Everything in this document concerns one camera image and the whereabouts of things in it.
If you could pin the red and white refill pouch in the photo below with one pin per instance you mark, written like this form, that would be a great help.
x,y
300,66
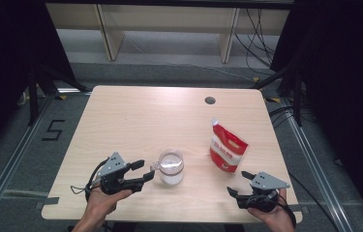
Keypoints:
x,y
230,141

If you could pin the black metal stand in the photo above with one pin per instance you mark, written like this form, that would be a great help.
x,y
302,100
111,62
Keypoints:
x,y
33,103
297,106

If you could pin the clear plastic cup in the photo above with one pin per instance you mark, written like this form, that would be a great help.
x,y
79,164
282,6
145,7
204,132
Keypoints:
x,y
171,174

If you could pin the metal floor rail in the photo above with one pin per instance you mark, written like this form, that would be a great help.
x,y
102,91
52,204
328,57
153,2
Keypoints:
x,y
310,161
13,161

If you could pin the beige wooden shelf unit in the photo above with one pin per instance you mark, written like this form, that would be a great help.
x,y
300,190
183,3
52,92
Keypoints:
x,y
169,19

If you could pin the black curtain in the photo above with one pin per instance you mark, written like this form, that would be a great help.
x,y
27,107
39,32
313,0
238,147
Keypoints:
x,y
1,64
347,80

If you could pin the person's right hand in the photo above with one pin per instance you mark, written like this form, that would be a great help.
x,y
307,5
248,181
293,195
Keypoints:
x,y
276,220

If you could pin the grey tape strip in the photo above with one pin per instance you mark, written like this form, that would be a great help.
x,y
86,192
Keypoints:
x,y
51,200
299,208

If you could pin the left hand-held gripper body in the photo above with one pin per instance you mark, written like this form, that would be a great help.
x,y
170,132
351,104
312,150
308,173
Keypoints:
x,y
113,166

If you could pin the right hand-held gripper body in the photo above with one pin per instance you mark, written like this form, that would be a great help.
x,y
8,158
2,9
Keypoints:
x,y
266,182

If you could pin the person's left hand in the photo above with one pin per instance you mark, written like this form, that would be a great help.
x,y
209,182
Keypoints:
x,y
101,204

